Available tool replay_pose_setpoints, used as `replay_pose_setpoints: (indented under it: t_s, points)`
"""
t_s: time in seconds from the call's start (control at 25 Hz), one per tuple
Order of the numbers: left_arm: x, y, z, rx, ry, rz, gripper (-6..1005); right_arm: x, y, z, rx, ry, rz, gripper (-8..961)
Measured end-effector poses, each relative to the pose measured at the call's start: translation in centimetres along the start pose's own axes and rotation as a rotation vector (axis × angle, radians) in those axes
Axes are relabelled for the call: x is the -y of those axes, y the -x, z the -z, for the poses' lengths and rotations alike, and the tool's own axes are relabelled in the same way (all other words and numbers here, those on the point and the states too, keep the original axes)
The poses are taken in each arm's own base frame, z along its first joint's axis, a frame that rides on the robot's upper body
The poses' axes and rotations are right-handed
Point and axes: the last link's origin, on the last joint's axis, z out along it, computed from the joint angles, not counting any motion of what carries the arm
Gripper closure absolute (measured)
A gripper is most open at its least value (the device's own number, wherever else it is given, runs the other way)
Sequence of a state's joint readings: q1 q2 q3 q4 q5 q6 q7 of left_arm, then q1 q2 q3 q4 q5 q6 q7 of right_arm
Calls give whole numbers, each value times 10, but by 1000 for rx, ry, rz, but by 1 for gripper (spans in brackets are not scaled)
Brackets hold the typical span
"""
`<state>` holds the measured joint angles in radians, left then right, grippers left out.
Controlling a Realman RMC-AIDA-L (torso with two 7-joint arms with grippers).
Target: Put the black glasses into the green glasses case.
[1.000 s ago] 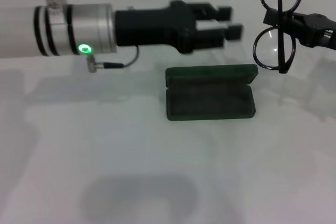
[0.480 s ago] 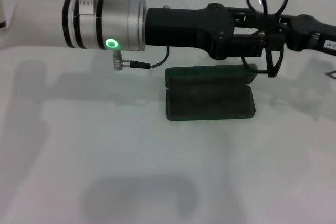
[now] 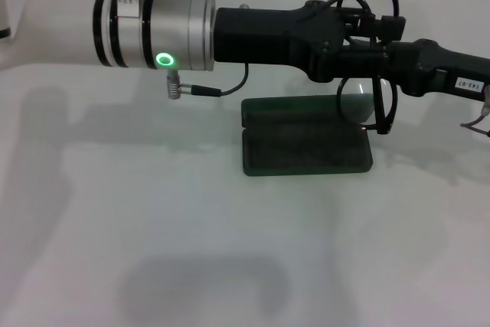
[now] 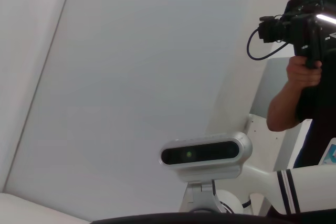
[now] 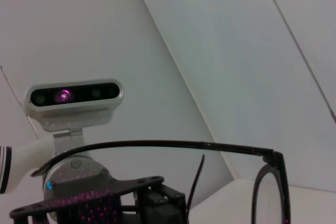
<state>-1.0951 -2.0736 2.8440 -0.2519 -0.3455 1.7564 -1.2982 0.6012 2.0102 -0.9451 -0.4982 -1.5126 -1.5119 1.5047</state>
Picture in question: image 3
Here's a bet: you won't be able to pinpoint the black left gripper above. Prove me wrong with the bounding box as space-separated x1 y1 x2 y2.
213 0 348 83

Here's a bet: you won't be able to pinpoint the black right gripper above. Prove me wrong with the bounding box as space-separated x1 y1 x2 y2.
335 12 490 104

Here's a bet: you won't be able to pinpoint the black framed glasses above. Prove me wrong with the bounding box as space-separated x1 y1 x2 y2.
335 0 401 136

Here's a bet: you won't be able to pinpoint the green glasses case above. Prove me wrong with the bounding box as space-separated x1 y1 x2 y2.
240 93 374 178

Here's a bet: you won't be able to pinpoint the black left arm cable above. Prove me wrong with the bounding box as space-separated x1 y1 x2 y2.
164 62 250 100

